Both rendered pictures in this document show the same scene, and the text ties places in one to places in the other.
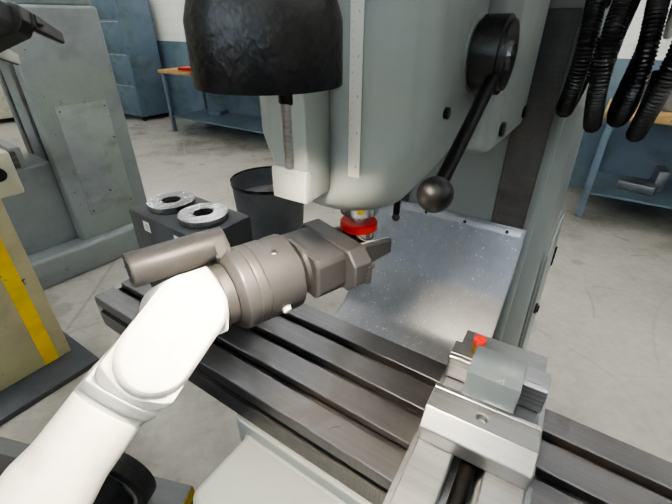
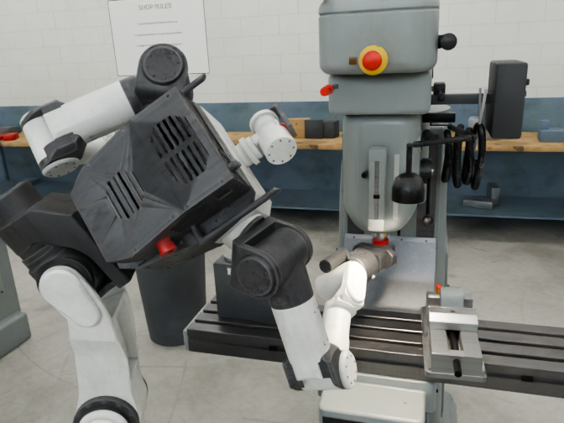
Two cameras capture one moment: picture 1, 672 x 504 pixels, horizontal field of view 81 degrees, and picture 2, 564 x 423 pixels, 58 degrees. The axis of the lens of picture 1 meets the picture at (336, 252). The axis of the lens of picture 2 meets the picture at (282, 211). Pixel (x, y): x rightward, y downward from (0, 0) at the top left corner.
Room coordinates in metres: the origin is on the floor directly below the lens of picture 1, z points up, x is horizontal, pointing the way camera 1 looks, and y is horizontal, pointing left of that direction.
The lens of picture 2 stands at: (-0.76, 0.63, 1.80)
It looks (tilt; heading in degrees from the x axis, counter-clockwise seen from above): 18 degrees down; 343
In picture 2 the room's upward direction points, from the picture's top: 3 degrees counter-clockwise
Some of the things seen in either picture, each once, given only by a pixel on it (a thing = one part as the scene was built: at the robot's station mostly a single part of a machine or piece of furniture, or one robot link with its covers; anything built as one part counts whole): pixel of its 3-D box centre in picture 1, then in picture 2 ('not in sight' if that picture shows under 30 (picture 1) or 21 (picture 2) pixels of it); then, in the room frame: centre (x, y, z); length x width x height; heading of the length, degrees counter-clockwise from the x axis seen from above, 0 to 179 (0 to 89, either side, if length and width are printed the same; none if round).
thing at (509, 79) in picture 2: not in sight; (506, 97); (0.51, -0.47, 1.62); 0.20 x 0.09 x 0.21; 146
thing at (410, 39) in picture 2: not in sight; (383, 35); (0.46, -0.04, 1.81); 0.47 x 0.26 x 0.16; 146
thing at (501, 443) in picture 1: (478, 431); (452, 318); (0.29, -0.17, 1.07); 0.12 x 0.06 x 0.04; 59
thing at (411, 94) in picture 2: not in sight; (384, 87); (0.48, -0.05, 1.68); 0.34 x 0.24 x 0.10; 146
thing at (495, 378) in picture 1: (492, 383); (451, 300); (0.34, -0.19, 1.10); 0.06 x 0.05 x 0.06; 59
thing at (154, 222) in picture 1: (195, 251); (254, 284); (0.69, 0.28, 1.08); 0.22 x 0.12 x 0.20; 53
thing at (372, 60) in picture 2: not in sight; (372, 60); (0.24, 0.11, 1.76); 0.04 x 0.03 x 0.04; 56
